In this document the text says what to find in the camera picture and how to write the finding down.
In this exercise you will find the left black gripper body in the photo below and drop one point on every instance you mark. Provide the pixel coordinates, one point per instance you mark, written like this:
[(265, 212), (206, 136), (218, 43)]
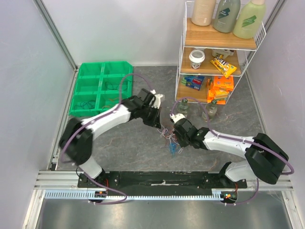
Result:
[(149, 115)]

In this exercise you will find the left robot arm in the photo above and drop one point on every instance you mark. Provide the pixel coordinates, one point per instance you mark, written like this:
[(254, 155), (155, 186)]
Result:
[(79, 135)]

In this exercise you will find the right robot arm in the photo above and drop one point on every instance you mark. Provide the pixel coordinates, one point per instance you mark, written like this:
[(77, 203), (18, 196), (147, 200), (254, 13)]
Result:
[(262, 157)]

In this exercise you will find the left glass bottle green cap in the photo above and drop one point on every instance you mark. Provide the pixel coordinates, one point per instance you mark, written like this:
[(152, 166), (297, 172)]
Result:
[(183, 107)]

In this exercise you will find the glass bottle green cap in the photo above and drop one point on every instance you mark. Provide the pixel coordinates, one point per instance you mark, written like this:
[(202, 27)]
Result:
[(183, 107), (211, 109)]

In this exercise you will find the blue snack box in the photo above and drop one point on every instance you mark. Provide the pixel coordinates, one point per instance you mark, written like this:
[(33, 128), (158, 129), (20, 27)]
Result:
[(193, 81)]

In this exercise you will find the green compartment bin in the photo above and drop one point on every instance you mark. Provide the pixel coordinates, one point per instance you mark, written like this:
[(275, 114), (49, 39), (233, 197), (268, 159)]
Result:
[(97, 87)]

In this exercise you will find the right glass bottle green cap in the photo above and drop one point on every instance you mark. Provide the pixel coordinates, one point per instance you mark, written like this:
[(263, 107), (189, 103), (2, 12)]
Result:
[(211, 109)]

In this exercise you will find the orange snack boxes stack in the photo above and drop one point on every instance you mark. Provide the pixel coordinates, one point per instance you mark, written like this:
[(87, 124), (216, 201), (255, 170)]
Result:
[(219, 89)]

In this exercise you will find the white paper coffee cup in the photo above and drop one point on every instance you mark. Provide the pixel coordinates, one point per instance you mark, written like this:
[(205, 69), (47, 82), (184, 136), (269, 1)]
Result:
[(196, 58)]

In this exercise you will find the yellow candy bag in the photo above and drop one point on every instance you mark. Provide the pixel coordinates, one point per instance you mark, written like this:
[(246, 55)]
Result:
[(225, 68)]

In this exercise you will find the white cup carton pack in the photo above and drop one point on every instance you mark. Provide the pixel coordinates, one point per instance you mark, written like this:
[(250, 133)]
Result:
[(222, 52)]

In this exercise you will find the beige lotion bottle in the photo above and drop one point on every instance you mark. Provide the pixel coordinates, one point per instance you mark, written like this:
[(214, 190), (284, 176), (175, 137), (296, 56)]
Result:
[(203, 12)]

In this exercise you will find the grey shampoo bottle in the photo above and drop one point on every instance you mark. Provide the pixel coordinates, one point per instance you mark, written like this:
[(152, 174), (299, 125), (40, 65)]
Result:
[(226, 15)]

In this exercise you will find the light green shampoo bottle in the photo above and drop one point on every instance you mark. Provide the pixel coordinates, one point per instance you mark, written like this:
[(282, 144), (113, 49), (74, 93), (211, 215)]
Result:
[(250, 19)]

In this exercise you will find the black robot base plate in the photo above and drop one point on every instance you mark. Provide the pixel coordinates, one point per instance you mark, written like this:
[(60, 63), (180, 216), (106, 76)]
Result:
[(122, 179)]

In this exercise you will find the white wire wooden shelf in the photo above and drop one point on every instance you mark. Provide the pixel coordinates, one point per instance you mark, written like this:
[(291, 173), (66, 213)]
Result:
[(207, 39)]

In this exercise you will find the grey slotted cable duct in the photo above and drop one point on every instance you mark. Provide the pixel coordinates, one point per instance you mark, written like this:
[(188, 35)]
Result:
[(95, 195)]

